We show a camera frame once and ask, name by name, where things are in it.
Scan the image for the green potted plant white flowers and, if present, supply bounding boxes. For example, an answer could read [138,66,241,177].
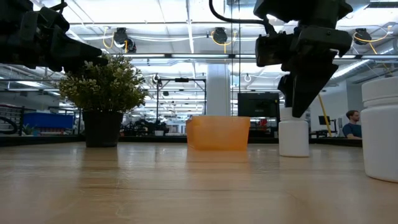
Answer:
[57,54,149,149]

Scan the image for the orange translucent basket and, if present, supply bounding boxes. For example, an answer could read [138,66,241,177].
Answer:
[185,115,251,152]

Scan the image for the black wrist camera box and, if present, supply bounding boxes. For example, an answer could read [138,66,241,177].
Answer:
[254,32,295,68]

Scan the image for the ceiling cable reel yellow cord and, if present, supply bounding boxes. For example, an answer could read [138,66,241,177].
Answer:
[102,27,138,54]
[210,27,238,54]
[353,25,393,75]

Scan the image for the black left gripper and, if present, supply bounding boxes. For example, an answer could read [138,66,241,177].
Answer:
[0,0,109,74]

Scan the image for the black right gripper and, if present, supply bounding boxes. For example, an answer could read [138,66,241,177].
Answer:
[277,25,354,118]

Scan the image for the yellow pole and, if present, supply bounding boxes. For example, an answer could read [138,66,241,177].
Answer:
[317,94,333,138]

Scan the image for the blue storage bin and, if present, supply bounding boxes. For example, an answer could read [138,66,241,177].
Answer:
[22,111,76,130]

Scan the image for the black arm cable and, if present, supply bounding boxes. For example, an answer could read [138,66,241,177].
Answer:
[208,0,276,34]

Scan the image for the black hose loop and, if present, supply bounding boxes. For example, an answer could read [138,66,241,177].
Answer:
[0,115,19,136]

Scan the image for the person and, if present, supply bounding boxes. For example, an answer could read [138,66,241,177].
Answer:
[341,110,363,140]

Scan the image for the black cabinet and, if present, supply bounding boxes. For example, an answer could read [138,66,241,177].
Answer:
[237,91,280,118]

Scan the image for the white pill bottle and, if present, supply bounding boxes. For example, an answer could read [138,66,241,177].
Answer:
[360,76,398,184]
[278,106,310,158]

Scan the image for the white building column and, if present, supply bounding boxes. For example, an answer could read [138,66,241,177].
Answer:
[206,63,232,117]

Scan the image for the black metal frame stand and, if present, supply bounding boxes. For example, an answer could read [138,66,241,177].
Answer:
[155,77,208,125]

